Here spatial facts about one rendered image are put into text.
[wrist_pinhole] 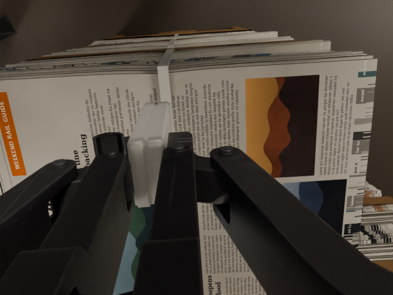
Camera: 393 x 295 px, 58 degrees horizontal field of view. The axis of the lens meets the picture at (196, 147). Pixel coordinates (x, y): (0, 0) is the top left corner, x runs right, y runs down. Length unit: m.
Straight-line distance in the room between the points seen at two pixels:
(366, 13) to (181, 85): 1.00
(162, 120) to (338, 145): 0.21
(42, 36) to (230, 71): 0.95
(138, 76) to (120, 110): 0.03
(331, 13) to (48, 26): 0.85
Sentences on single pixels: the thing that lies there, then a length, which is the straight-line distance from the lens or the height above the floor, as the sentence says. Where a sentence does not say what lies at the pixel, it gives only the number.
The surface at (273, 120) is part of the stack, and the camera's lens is 0.32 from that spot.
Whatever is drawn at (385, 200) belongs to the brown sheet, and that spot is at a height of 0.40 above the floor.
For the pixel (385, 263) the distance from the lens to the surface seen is 0.77.
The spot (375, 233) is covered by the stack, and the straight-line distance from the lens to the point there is 0.84.
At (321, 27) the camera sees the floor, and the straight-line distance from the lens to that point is 1.21.
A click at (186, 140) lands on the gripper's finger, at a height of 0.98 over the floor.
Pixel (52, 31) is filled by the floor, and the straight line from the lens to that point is 1.19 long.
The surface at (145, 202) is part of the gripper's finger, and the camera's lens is 0.15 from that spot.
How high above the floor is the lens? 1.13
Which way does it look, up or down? 70 degrees down
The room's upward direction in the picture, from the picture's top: 174 degrees clockwise
